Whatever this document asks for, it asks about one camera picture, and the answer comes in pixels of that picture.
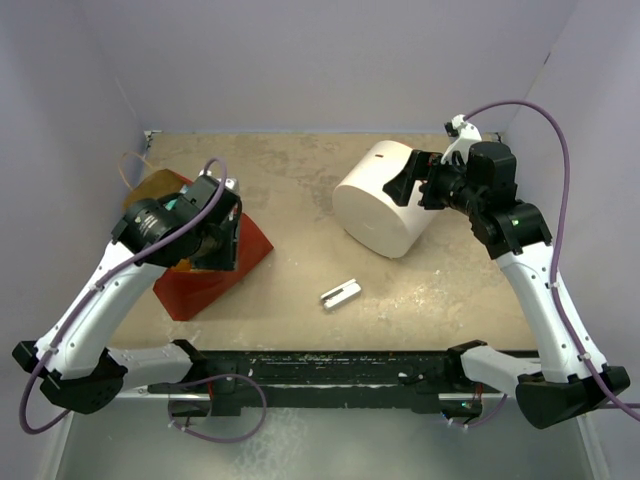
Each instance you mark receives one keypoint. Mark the small white stapler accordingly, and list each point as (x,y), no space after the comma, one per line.
(340,295)

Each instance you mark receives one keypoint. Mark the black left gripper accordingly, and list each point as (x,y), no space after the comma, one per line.
(227,259)

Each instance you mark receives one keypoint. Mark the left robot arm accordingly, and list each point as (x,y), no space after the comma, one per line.
(79,370)

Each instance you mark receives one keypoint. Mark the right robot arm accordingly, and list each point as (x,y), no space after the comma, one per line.
(571,376)

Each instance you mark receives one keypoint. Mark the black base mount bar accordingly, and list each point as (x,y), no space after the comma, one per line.
(423,382)

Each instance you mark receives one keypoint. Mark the teal white snack packet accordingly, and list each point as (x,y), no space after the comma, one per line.
(171,201)

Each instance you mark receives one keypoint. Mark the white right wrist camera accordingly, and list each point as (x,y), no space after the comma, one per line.
(462,135)

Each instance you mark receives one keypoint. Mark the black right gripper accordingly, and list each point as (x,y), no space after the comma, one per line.
(402,186)

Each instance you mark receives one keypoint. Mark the red paper bag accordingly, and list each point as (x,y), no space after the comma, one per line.
(185,291)

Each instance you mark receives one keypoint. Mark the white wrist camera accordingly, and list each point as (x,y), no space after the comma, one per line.
(462,135)
(231,183)

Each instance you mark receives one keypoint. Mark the white cylindrical bin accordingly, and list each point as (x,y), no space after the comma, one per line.
(369,215)

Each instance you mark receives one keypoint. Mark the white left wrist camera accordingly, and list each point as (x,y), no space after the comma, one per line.
(231,183)

